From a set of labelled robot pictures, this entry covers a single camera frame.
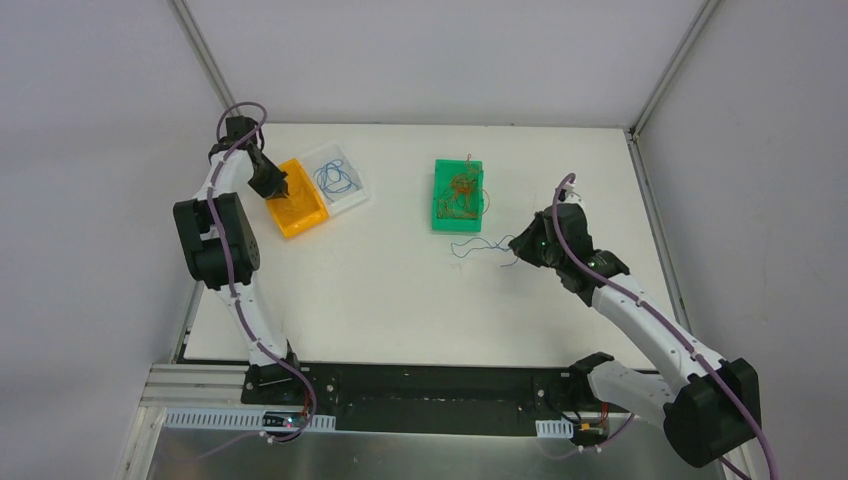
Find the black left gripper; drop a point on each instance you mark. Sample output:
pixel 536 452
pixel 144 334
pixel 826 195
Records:
pixel 270 181

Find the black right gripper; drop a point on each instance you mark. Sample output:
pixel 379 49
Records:
pixel 530 242

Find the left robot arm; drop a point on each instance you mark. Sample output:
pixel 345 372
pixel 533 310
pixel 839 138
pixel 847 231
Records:
pixel 221 250

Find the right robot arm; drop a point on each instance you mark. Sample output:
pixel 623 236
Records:
pixel 705 405

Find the yellow plastic bin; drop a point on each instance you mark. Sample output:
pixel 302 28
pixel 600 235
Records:
pixel 303 207

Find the white translucent bin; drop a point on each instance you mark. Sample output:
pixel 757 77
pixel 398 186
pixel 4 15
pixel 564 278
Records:
pixel 340 184

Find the green plastic bin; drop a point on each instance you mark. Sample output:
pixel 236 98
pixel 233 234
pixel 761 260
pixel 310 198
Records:
pixel 459 199

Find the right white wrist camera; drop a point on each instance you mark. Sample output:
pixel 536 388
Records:
pixel 568 195

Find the right aluminium frame rail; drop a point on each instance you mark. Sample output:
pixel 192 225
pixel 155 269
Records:
pixel 703 16

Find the aluminium frame rail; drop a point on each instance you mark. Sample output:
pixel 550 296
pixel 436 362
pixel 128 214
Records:
pixel 201 50
pixel 703 16

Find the right white cable duct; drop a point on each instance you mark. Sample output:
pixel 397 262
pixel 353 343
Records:
pixel 554 429

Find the white cable duct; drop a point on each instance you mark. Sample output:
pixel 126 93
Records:
pixel 554 429
pixel 276 421

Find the left aluminium frame rail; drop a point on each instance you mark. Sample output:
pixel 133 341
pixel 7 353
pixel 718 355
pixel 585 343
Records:
pixel 201 50

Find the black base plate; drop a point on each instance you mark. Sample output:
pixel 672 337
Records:
pixel 424 399

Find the left white cable duct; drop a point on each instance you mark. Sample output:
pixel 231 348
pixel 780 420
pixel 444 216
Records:
pixel 276 421

